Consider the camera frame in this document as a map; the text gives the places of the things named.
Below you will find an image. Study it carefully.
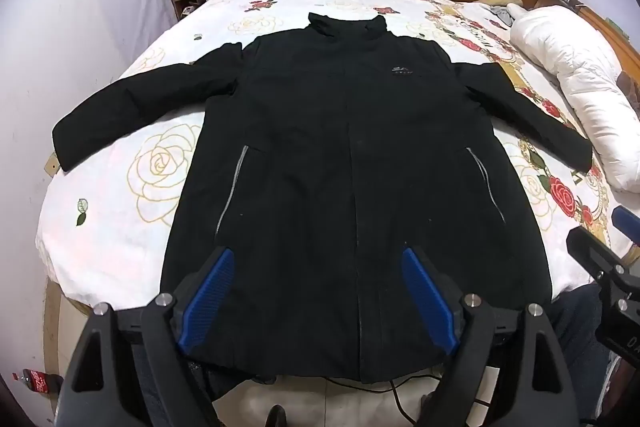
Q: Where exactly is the black cable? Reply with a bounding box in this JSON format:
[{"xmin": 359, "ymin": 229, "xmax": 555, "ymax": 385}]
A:
[{"xmin": 280, "ymin": 374, "xmax": 501, "ymax": 426}]

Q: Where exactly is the black jacket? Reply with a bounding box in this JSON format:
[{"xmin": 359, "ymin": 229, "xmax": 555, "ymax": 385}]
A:
[{"xmin": 51, "ymin": 12, "xmax": 594, "ymax": 385}]

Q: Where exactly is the grey garment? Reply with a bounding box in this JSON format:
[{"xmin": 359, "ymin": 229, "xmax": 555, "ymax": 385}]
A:
[{"xmin": 487, "ymin": 2, "xmax": 527, "ymax": 28}]

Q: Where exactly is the cola bottle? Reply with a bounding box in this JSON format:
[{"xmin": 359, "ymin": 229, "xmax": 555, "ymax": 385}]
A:
[{"xmin": 11, "ymin": 368, "xmax": 65, "ymax": 396}]

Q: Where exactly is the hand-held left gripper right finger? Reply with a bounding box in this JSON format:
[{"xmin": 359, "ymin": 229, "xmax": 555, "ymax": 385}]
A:
[{"xmin": 401, "ymin": 246, "xmax": 586, "ymax": 427}]

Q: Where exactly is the floral printed blanket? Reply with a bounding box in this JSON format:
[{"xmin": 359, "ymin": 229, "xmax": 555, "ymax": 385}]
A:
[{"xmin": 35, "ymin": 0, "xmax": 636, "ymax": 313}]

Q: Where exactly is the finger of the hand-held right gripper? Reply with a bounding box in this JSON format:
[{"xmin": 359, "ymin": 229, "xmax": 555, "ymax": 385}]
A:
[
  {"xmin": 611, "ymin": 205, "xmax": 640, "ymax": 242},
  {"xmin": 566, "ymin": 226, "xmax": 640, "ymax": 315}
]

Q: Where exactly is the wooden headboard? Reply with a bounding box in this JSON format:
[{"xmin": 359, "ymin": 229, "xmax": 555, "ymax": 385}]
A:
[{"xmin": 532, "ymin": 0, "xmax": 640, "ymax": 60}]

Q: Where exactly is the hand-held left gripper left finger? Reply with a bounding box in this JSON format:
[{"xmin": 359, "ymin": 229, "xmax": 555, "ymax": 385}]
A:
[{"xmin": 57, "ymin": 246, "xmax": 236, "ymax": 427}]

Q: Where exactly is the person's jeans leg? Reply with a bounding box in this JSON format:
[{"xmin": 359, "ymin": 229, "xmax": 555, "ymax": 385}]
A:
[{"xmin": 551, "ymin": 284, "xmax": 622, "ymax": 424}]

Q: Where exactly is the white quilted duvet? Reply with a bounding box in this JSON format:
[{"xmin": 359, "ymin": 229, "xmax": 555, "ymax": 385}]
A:
[{"xmin": 509, "ymin": 5, "xmax": 640, "ymax": 195}]

